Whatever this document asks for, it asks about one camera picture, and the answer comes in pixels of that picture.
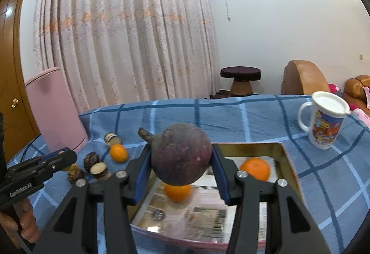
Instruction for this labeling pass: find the pink floral curtain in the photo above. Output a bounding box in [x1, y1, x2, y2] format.
[32, 0, 220, 113]

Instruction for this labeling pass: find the white cup lid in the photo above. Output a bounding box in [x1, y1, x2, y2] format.
[312, 91, 351, 116]

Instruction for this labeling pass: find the round dark stool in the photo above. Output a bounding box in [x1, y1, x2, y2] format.
[220, 66, 261, 97]

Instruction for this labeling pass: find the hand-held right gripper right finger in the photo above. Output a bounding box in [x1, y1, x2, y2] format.
[212, 144, 333, 254]

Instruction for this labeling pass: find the dark purple mangosteen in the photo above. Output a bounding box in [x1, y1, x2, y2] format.
[138, 123, 213, 186]

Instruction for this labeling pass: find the gold-lined cardboard box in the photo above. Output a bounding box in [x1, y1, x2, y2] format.
[131, 142, 307, 244]

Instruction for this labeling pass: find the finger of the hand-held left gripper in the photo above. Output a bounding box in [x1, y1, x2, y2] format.
[37, 149, 78, 178]

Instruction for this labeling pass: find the pink padded headboard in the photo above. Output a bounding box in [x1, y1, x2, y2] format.
[25, 67, 89, 153]

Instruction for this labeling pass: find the air conditioner power cord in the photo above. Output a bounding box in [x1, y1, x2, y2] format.
[222, 0, 232, 22]

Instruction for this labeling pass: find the brown leather armchair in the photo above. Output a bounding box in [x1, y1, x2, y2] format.
[282, 60, 330, 95]

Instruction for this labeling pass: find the dark mangosteen piece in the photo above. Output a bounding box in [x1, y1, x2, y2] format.
[83, 152, 99, 169]

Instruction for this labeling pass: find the orange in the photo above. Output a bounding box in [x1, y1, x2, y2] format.
[163, 183, 193, 203]
[240, 157, 271, 182]
[109, 144, 128, 163]

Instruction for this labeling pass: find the blue plaid bedsheet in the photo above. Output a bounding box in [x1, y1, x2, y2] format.
[6, 94, 370, 254]

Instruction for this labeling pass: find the brown leather sofa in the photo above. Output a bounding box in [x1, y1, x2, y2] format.
[342, 75, 370, 113]

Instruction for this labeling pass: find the person's left hand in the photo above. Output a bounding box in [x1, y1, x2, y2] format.
[0, 198, 41, 243]

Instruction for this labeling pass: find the white printed mug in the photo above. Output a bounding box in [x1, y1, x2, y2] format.
[298, 98, 349, 150]

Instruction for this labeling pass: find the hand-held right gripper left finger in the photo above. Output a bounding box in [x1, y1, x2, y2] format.
[33, 144, 154, 254]

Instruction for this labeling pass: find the printed paper sheet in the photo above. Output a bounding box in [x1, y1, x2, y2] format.
[131, 157, 275, 243]

